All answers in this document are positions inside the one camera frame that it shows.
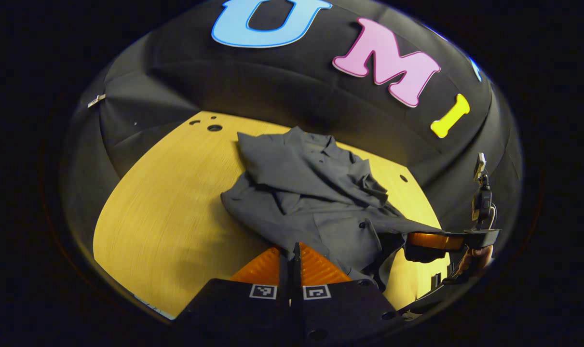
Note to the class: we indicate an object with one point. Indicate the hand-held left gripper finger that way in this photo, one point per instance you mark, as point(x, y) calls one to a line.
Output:
point(284, 274)
point(296, 274)

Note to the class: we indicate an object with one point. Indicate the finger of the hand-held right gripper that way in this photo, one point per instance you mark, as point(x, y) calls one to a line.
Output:
point(436, 241)
point(424, 255)

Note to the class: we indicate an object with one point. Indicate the grey button shirt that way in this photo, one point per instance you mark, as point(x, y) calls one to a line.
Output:
point(311, 202)

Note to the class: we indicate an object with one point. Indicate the black backdrop cloth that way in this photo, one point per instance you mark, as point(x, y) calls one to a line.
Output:
point(272, 82)

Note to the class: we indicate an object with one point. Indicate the small white cloth tag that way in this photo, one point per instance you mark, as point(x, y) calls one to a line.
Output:
point(96, 100)

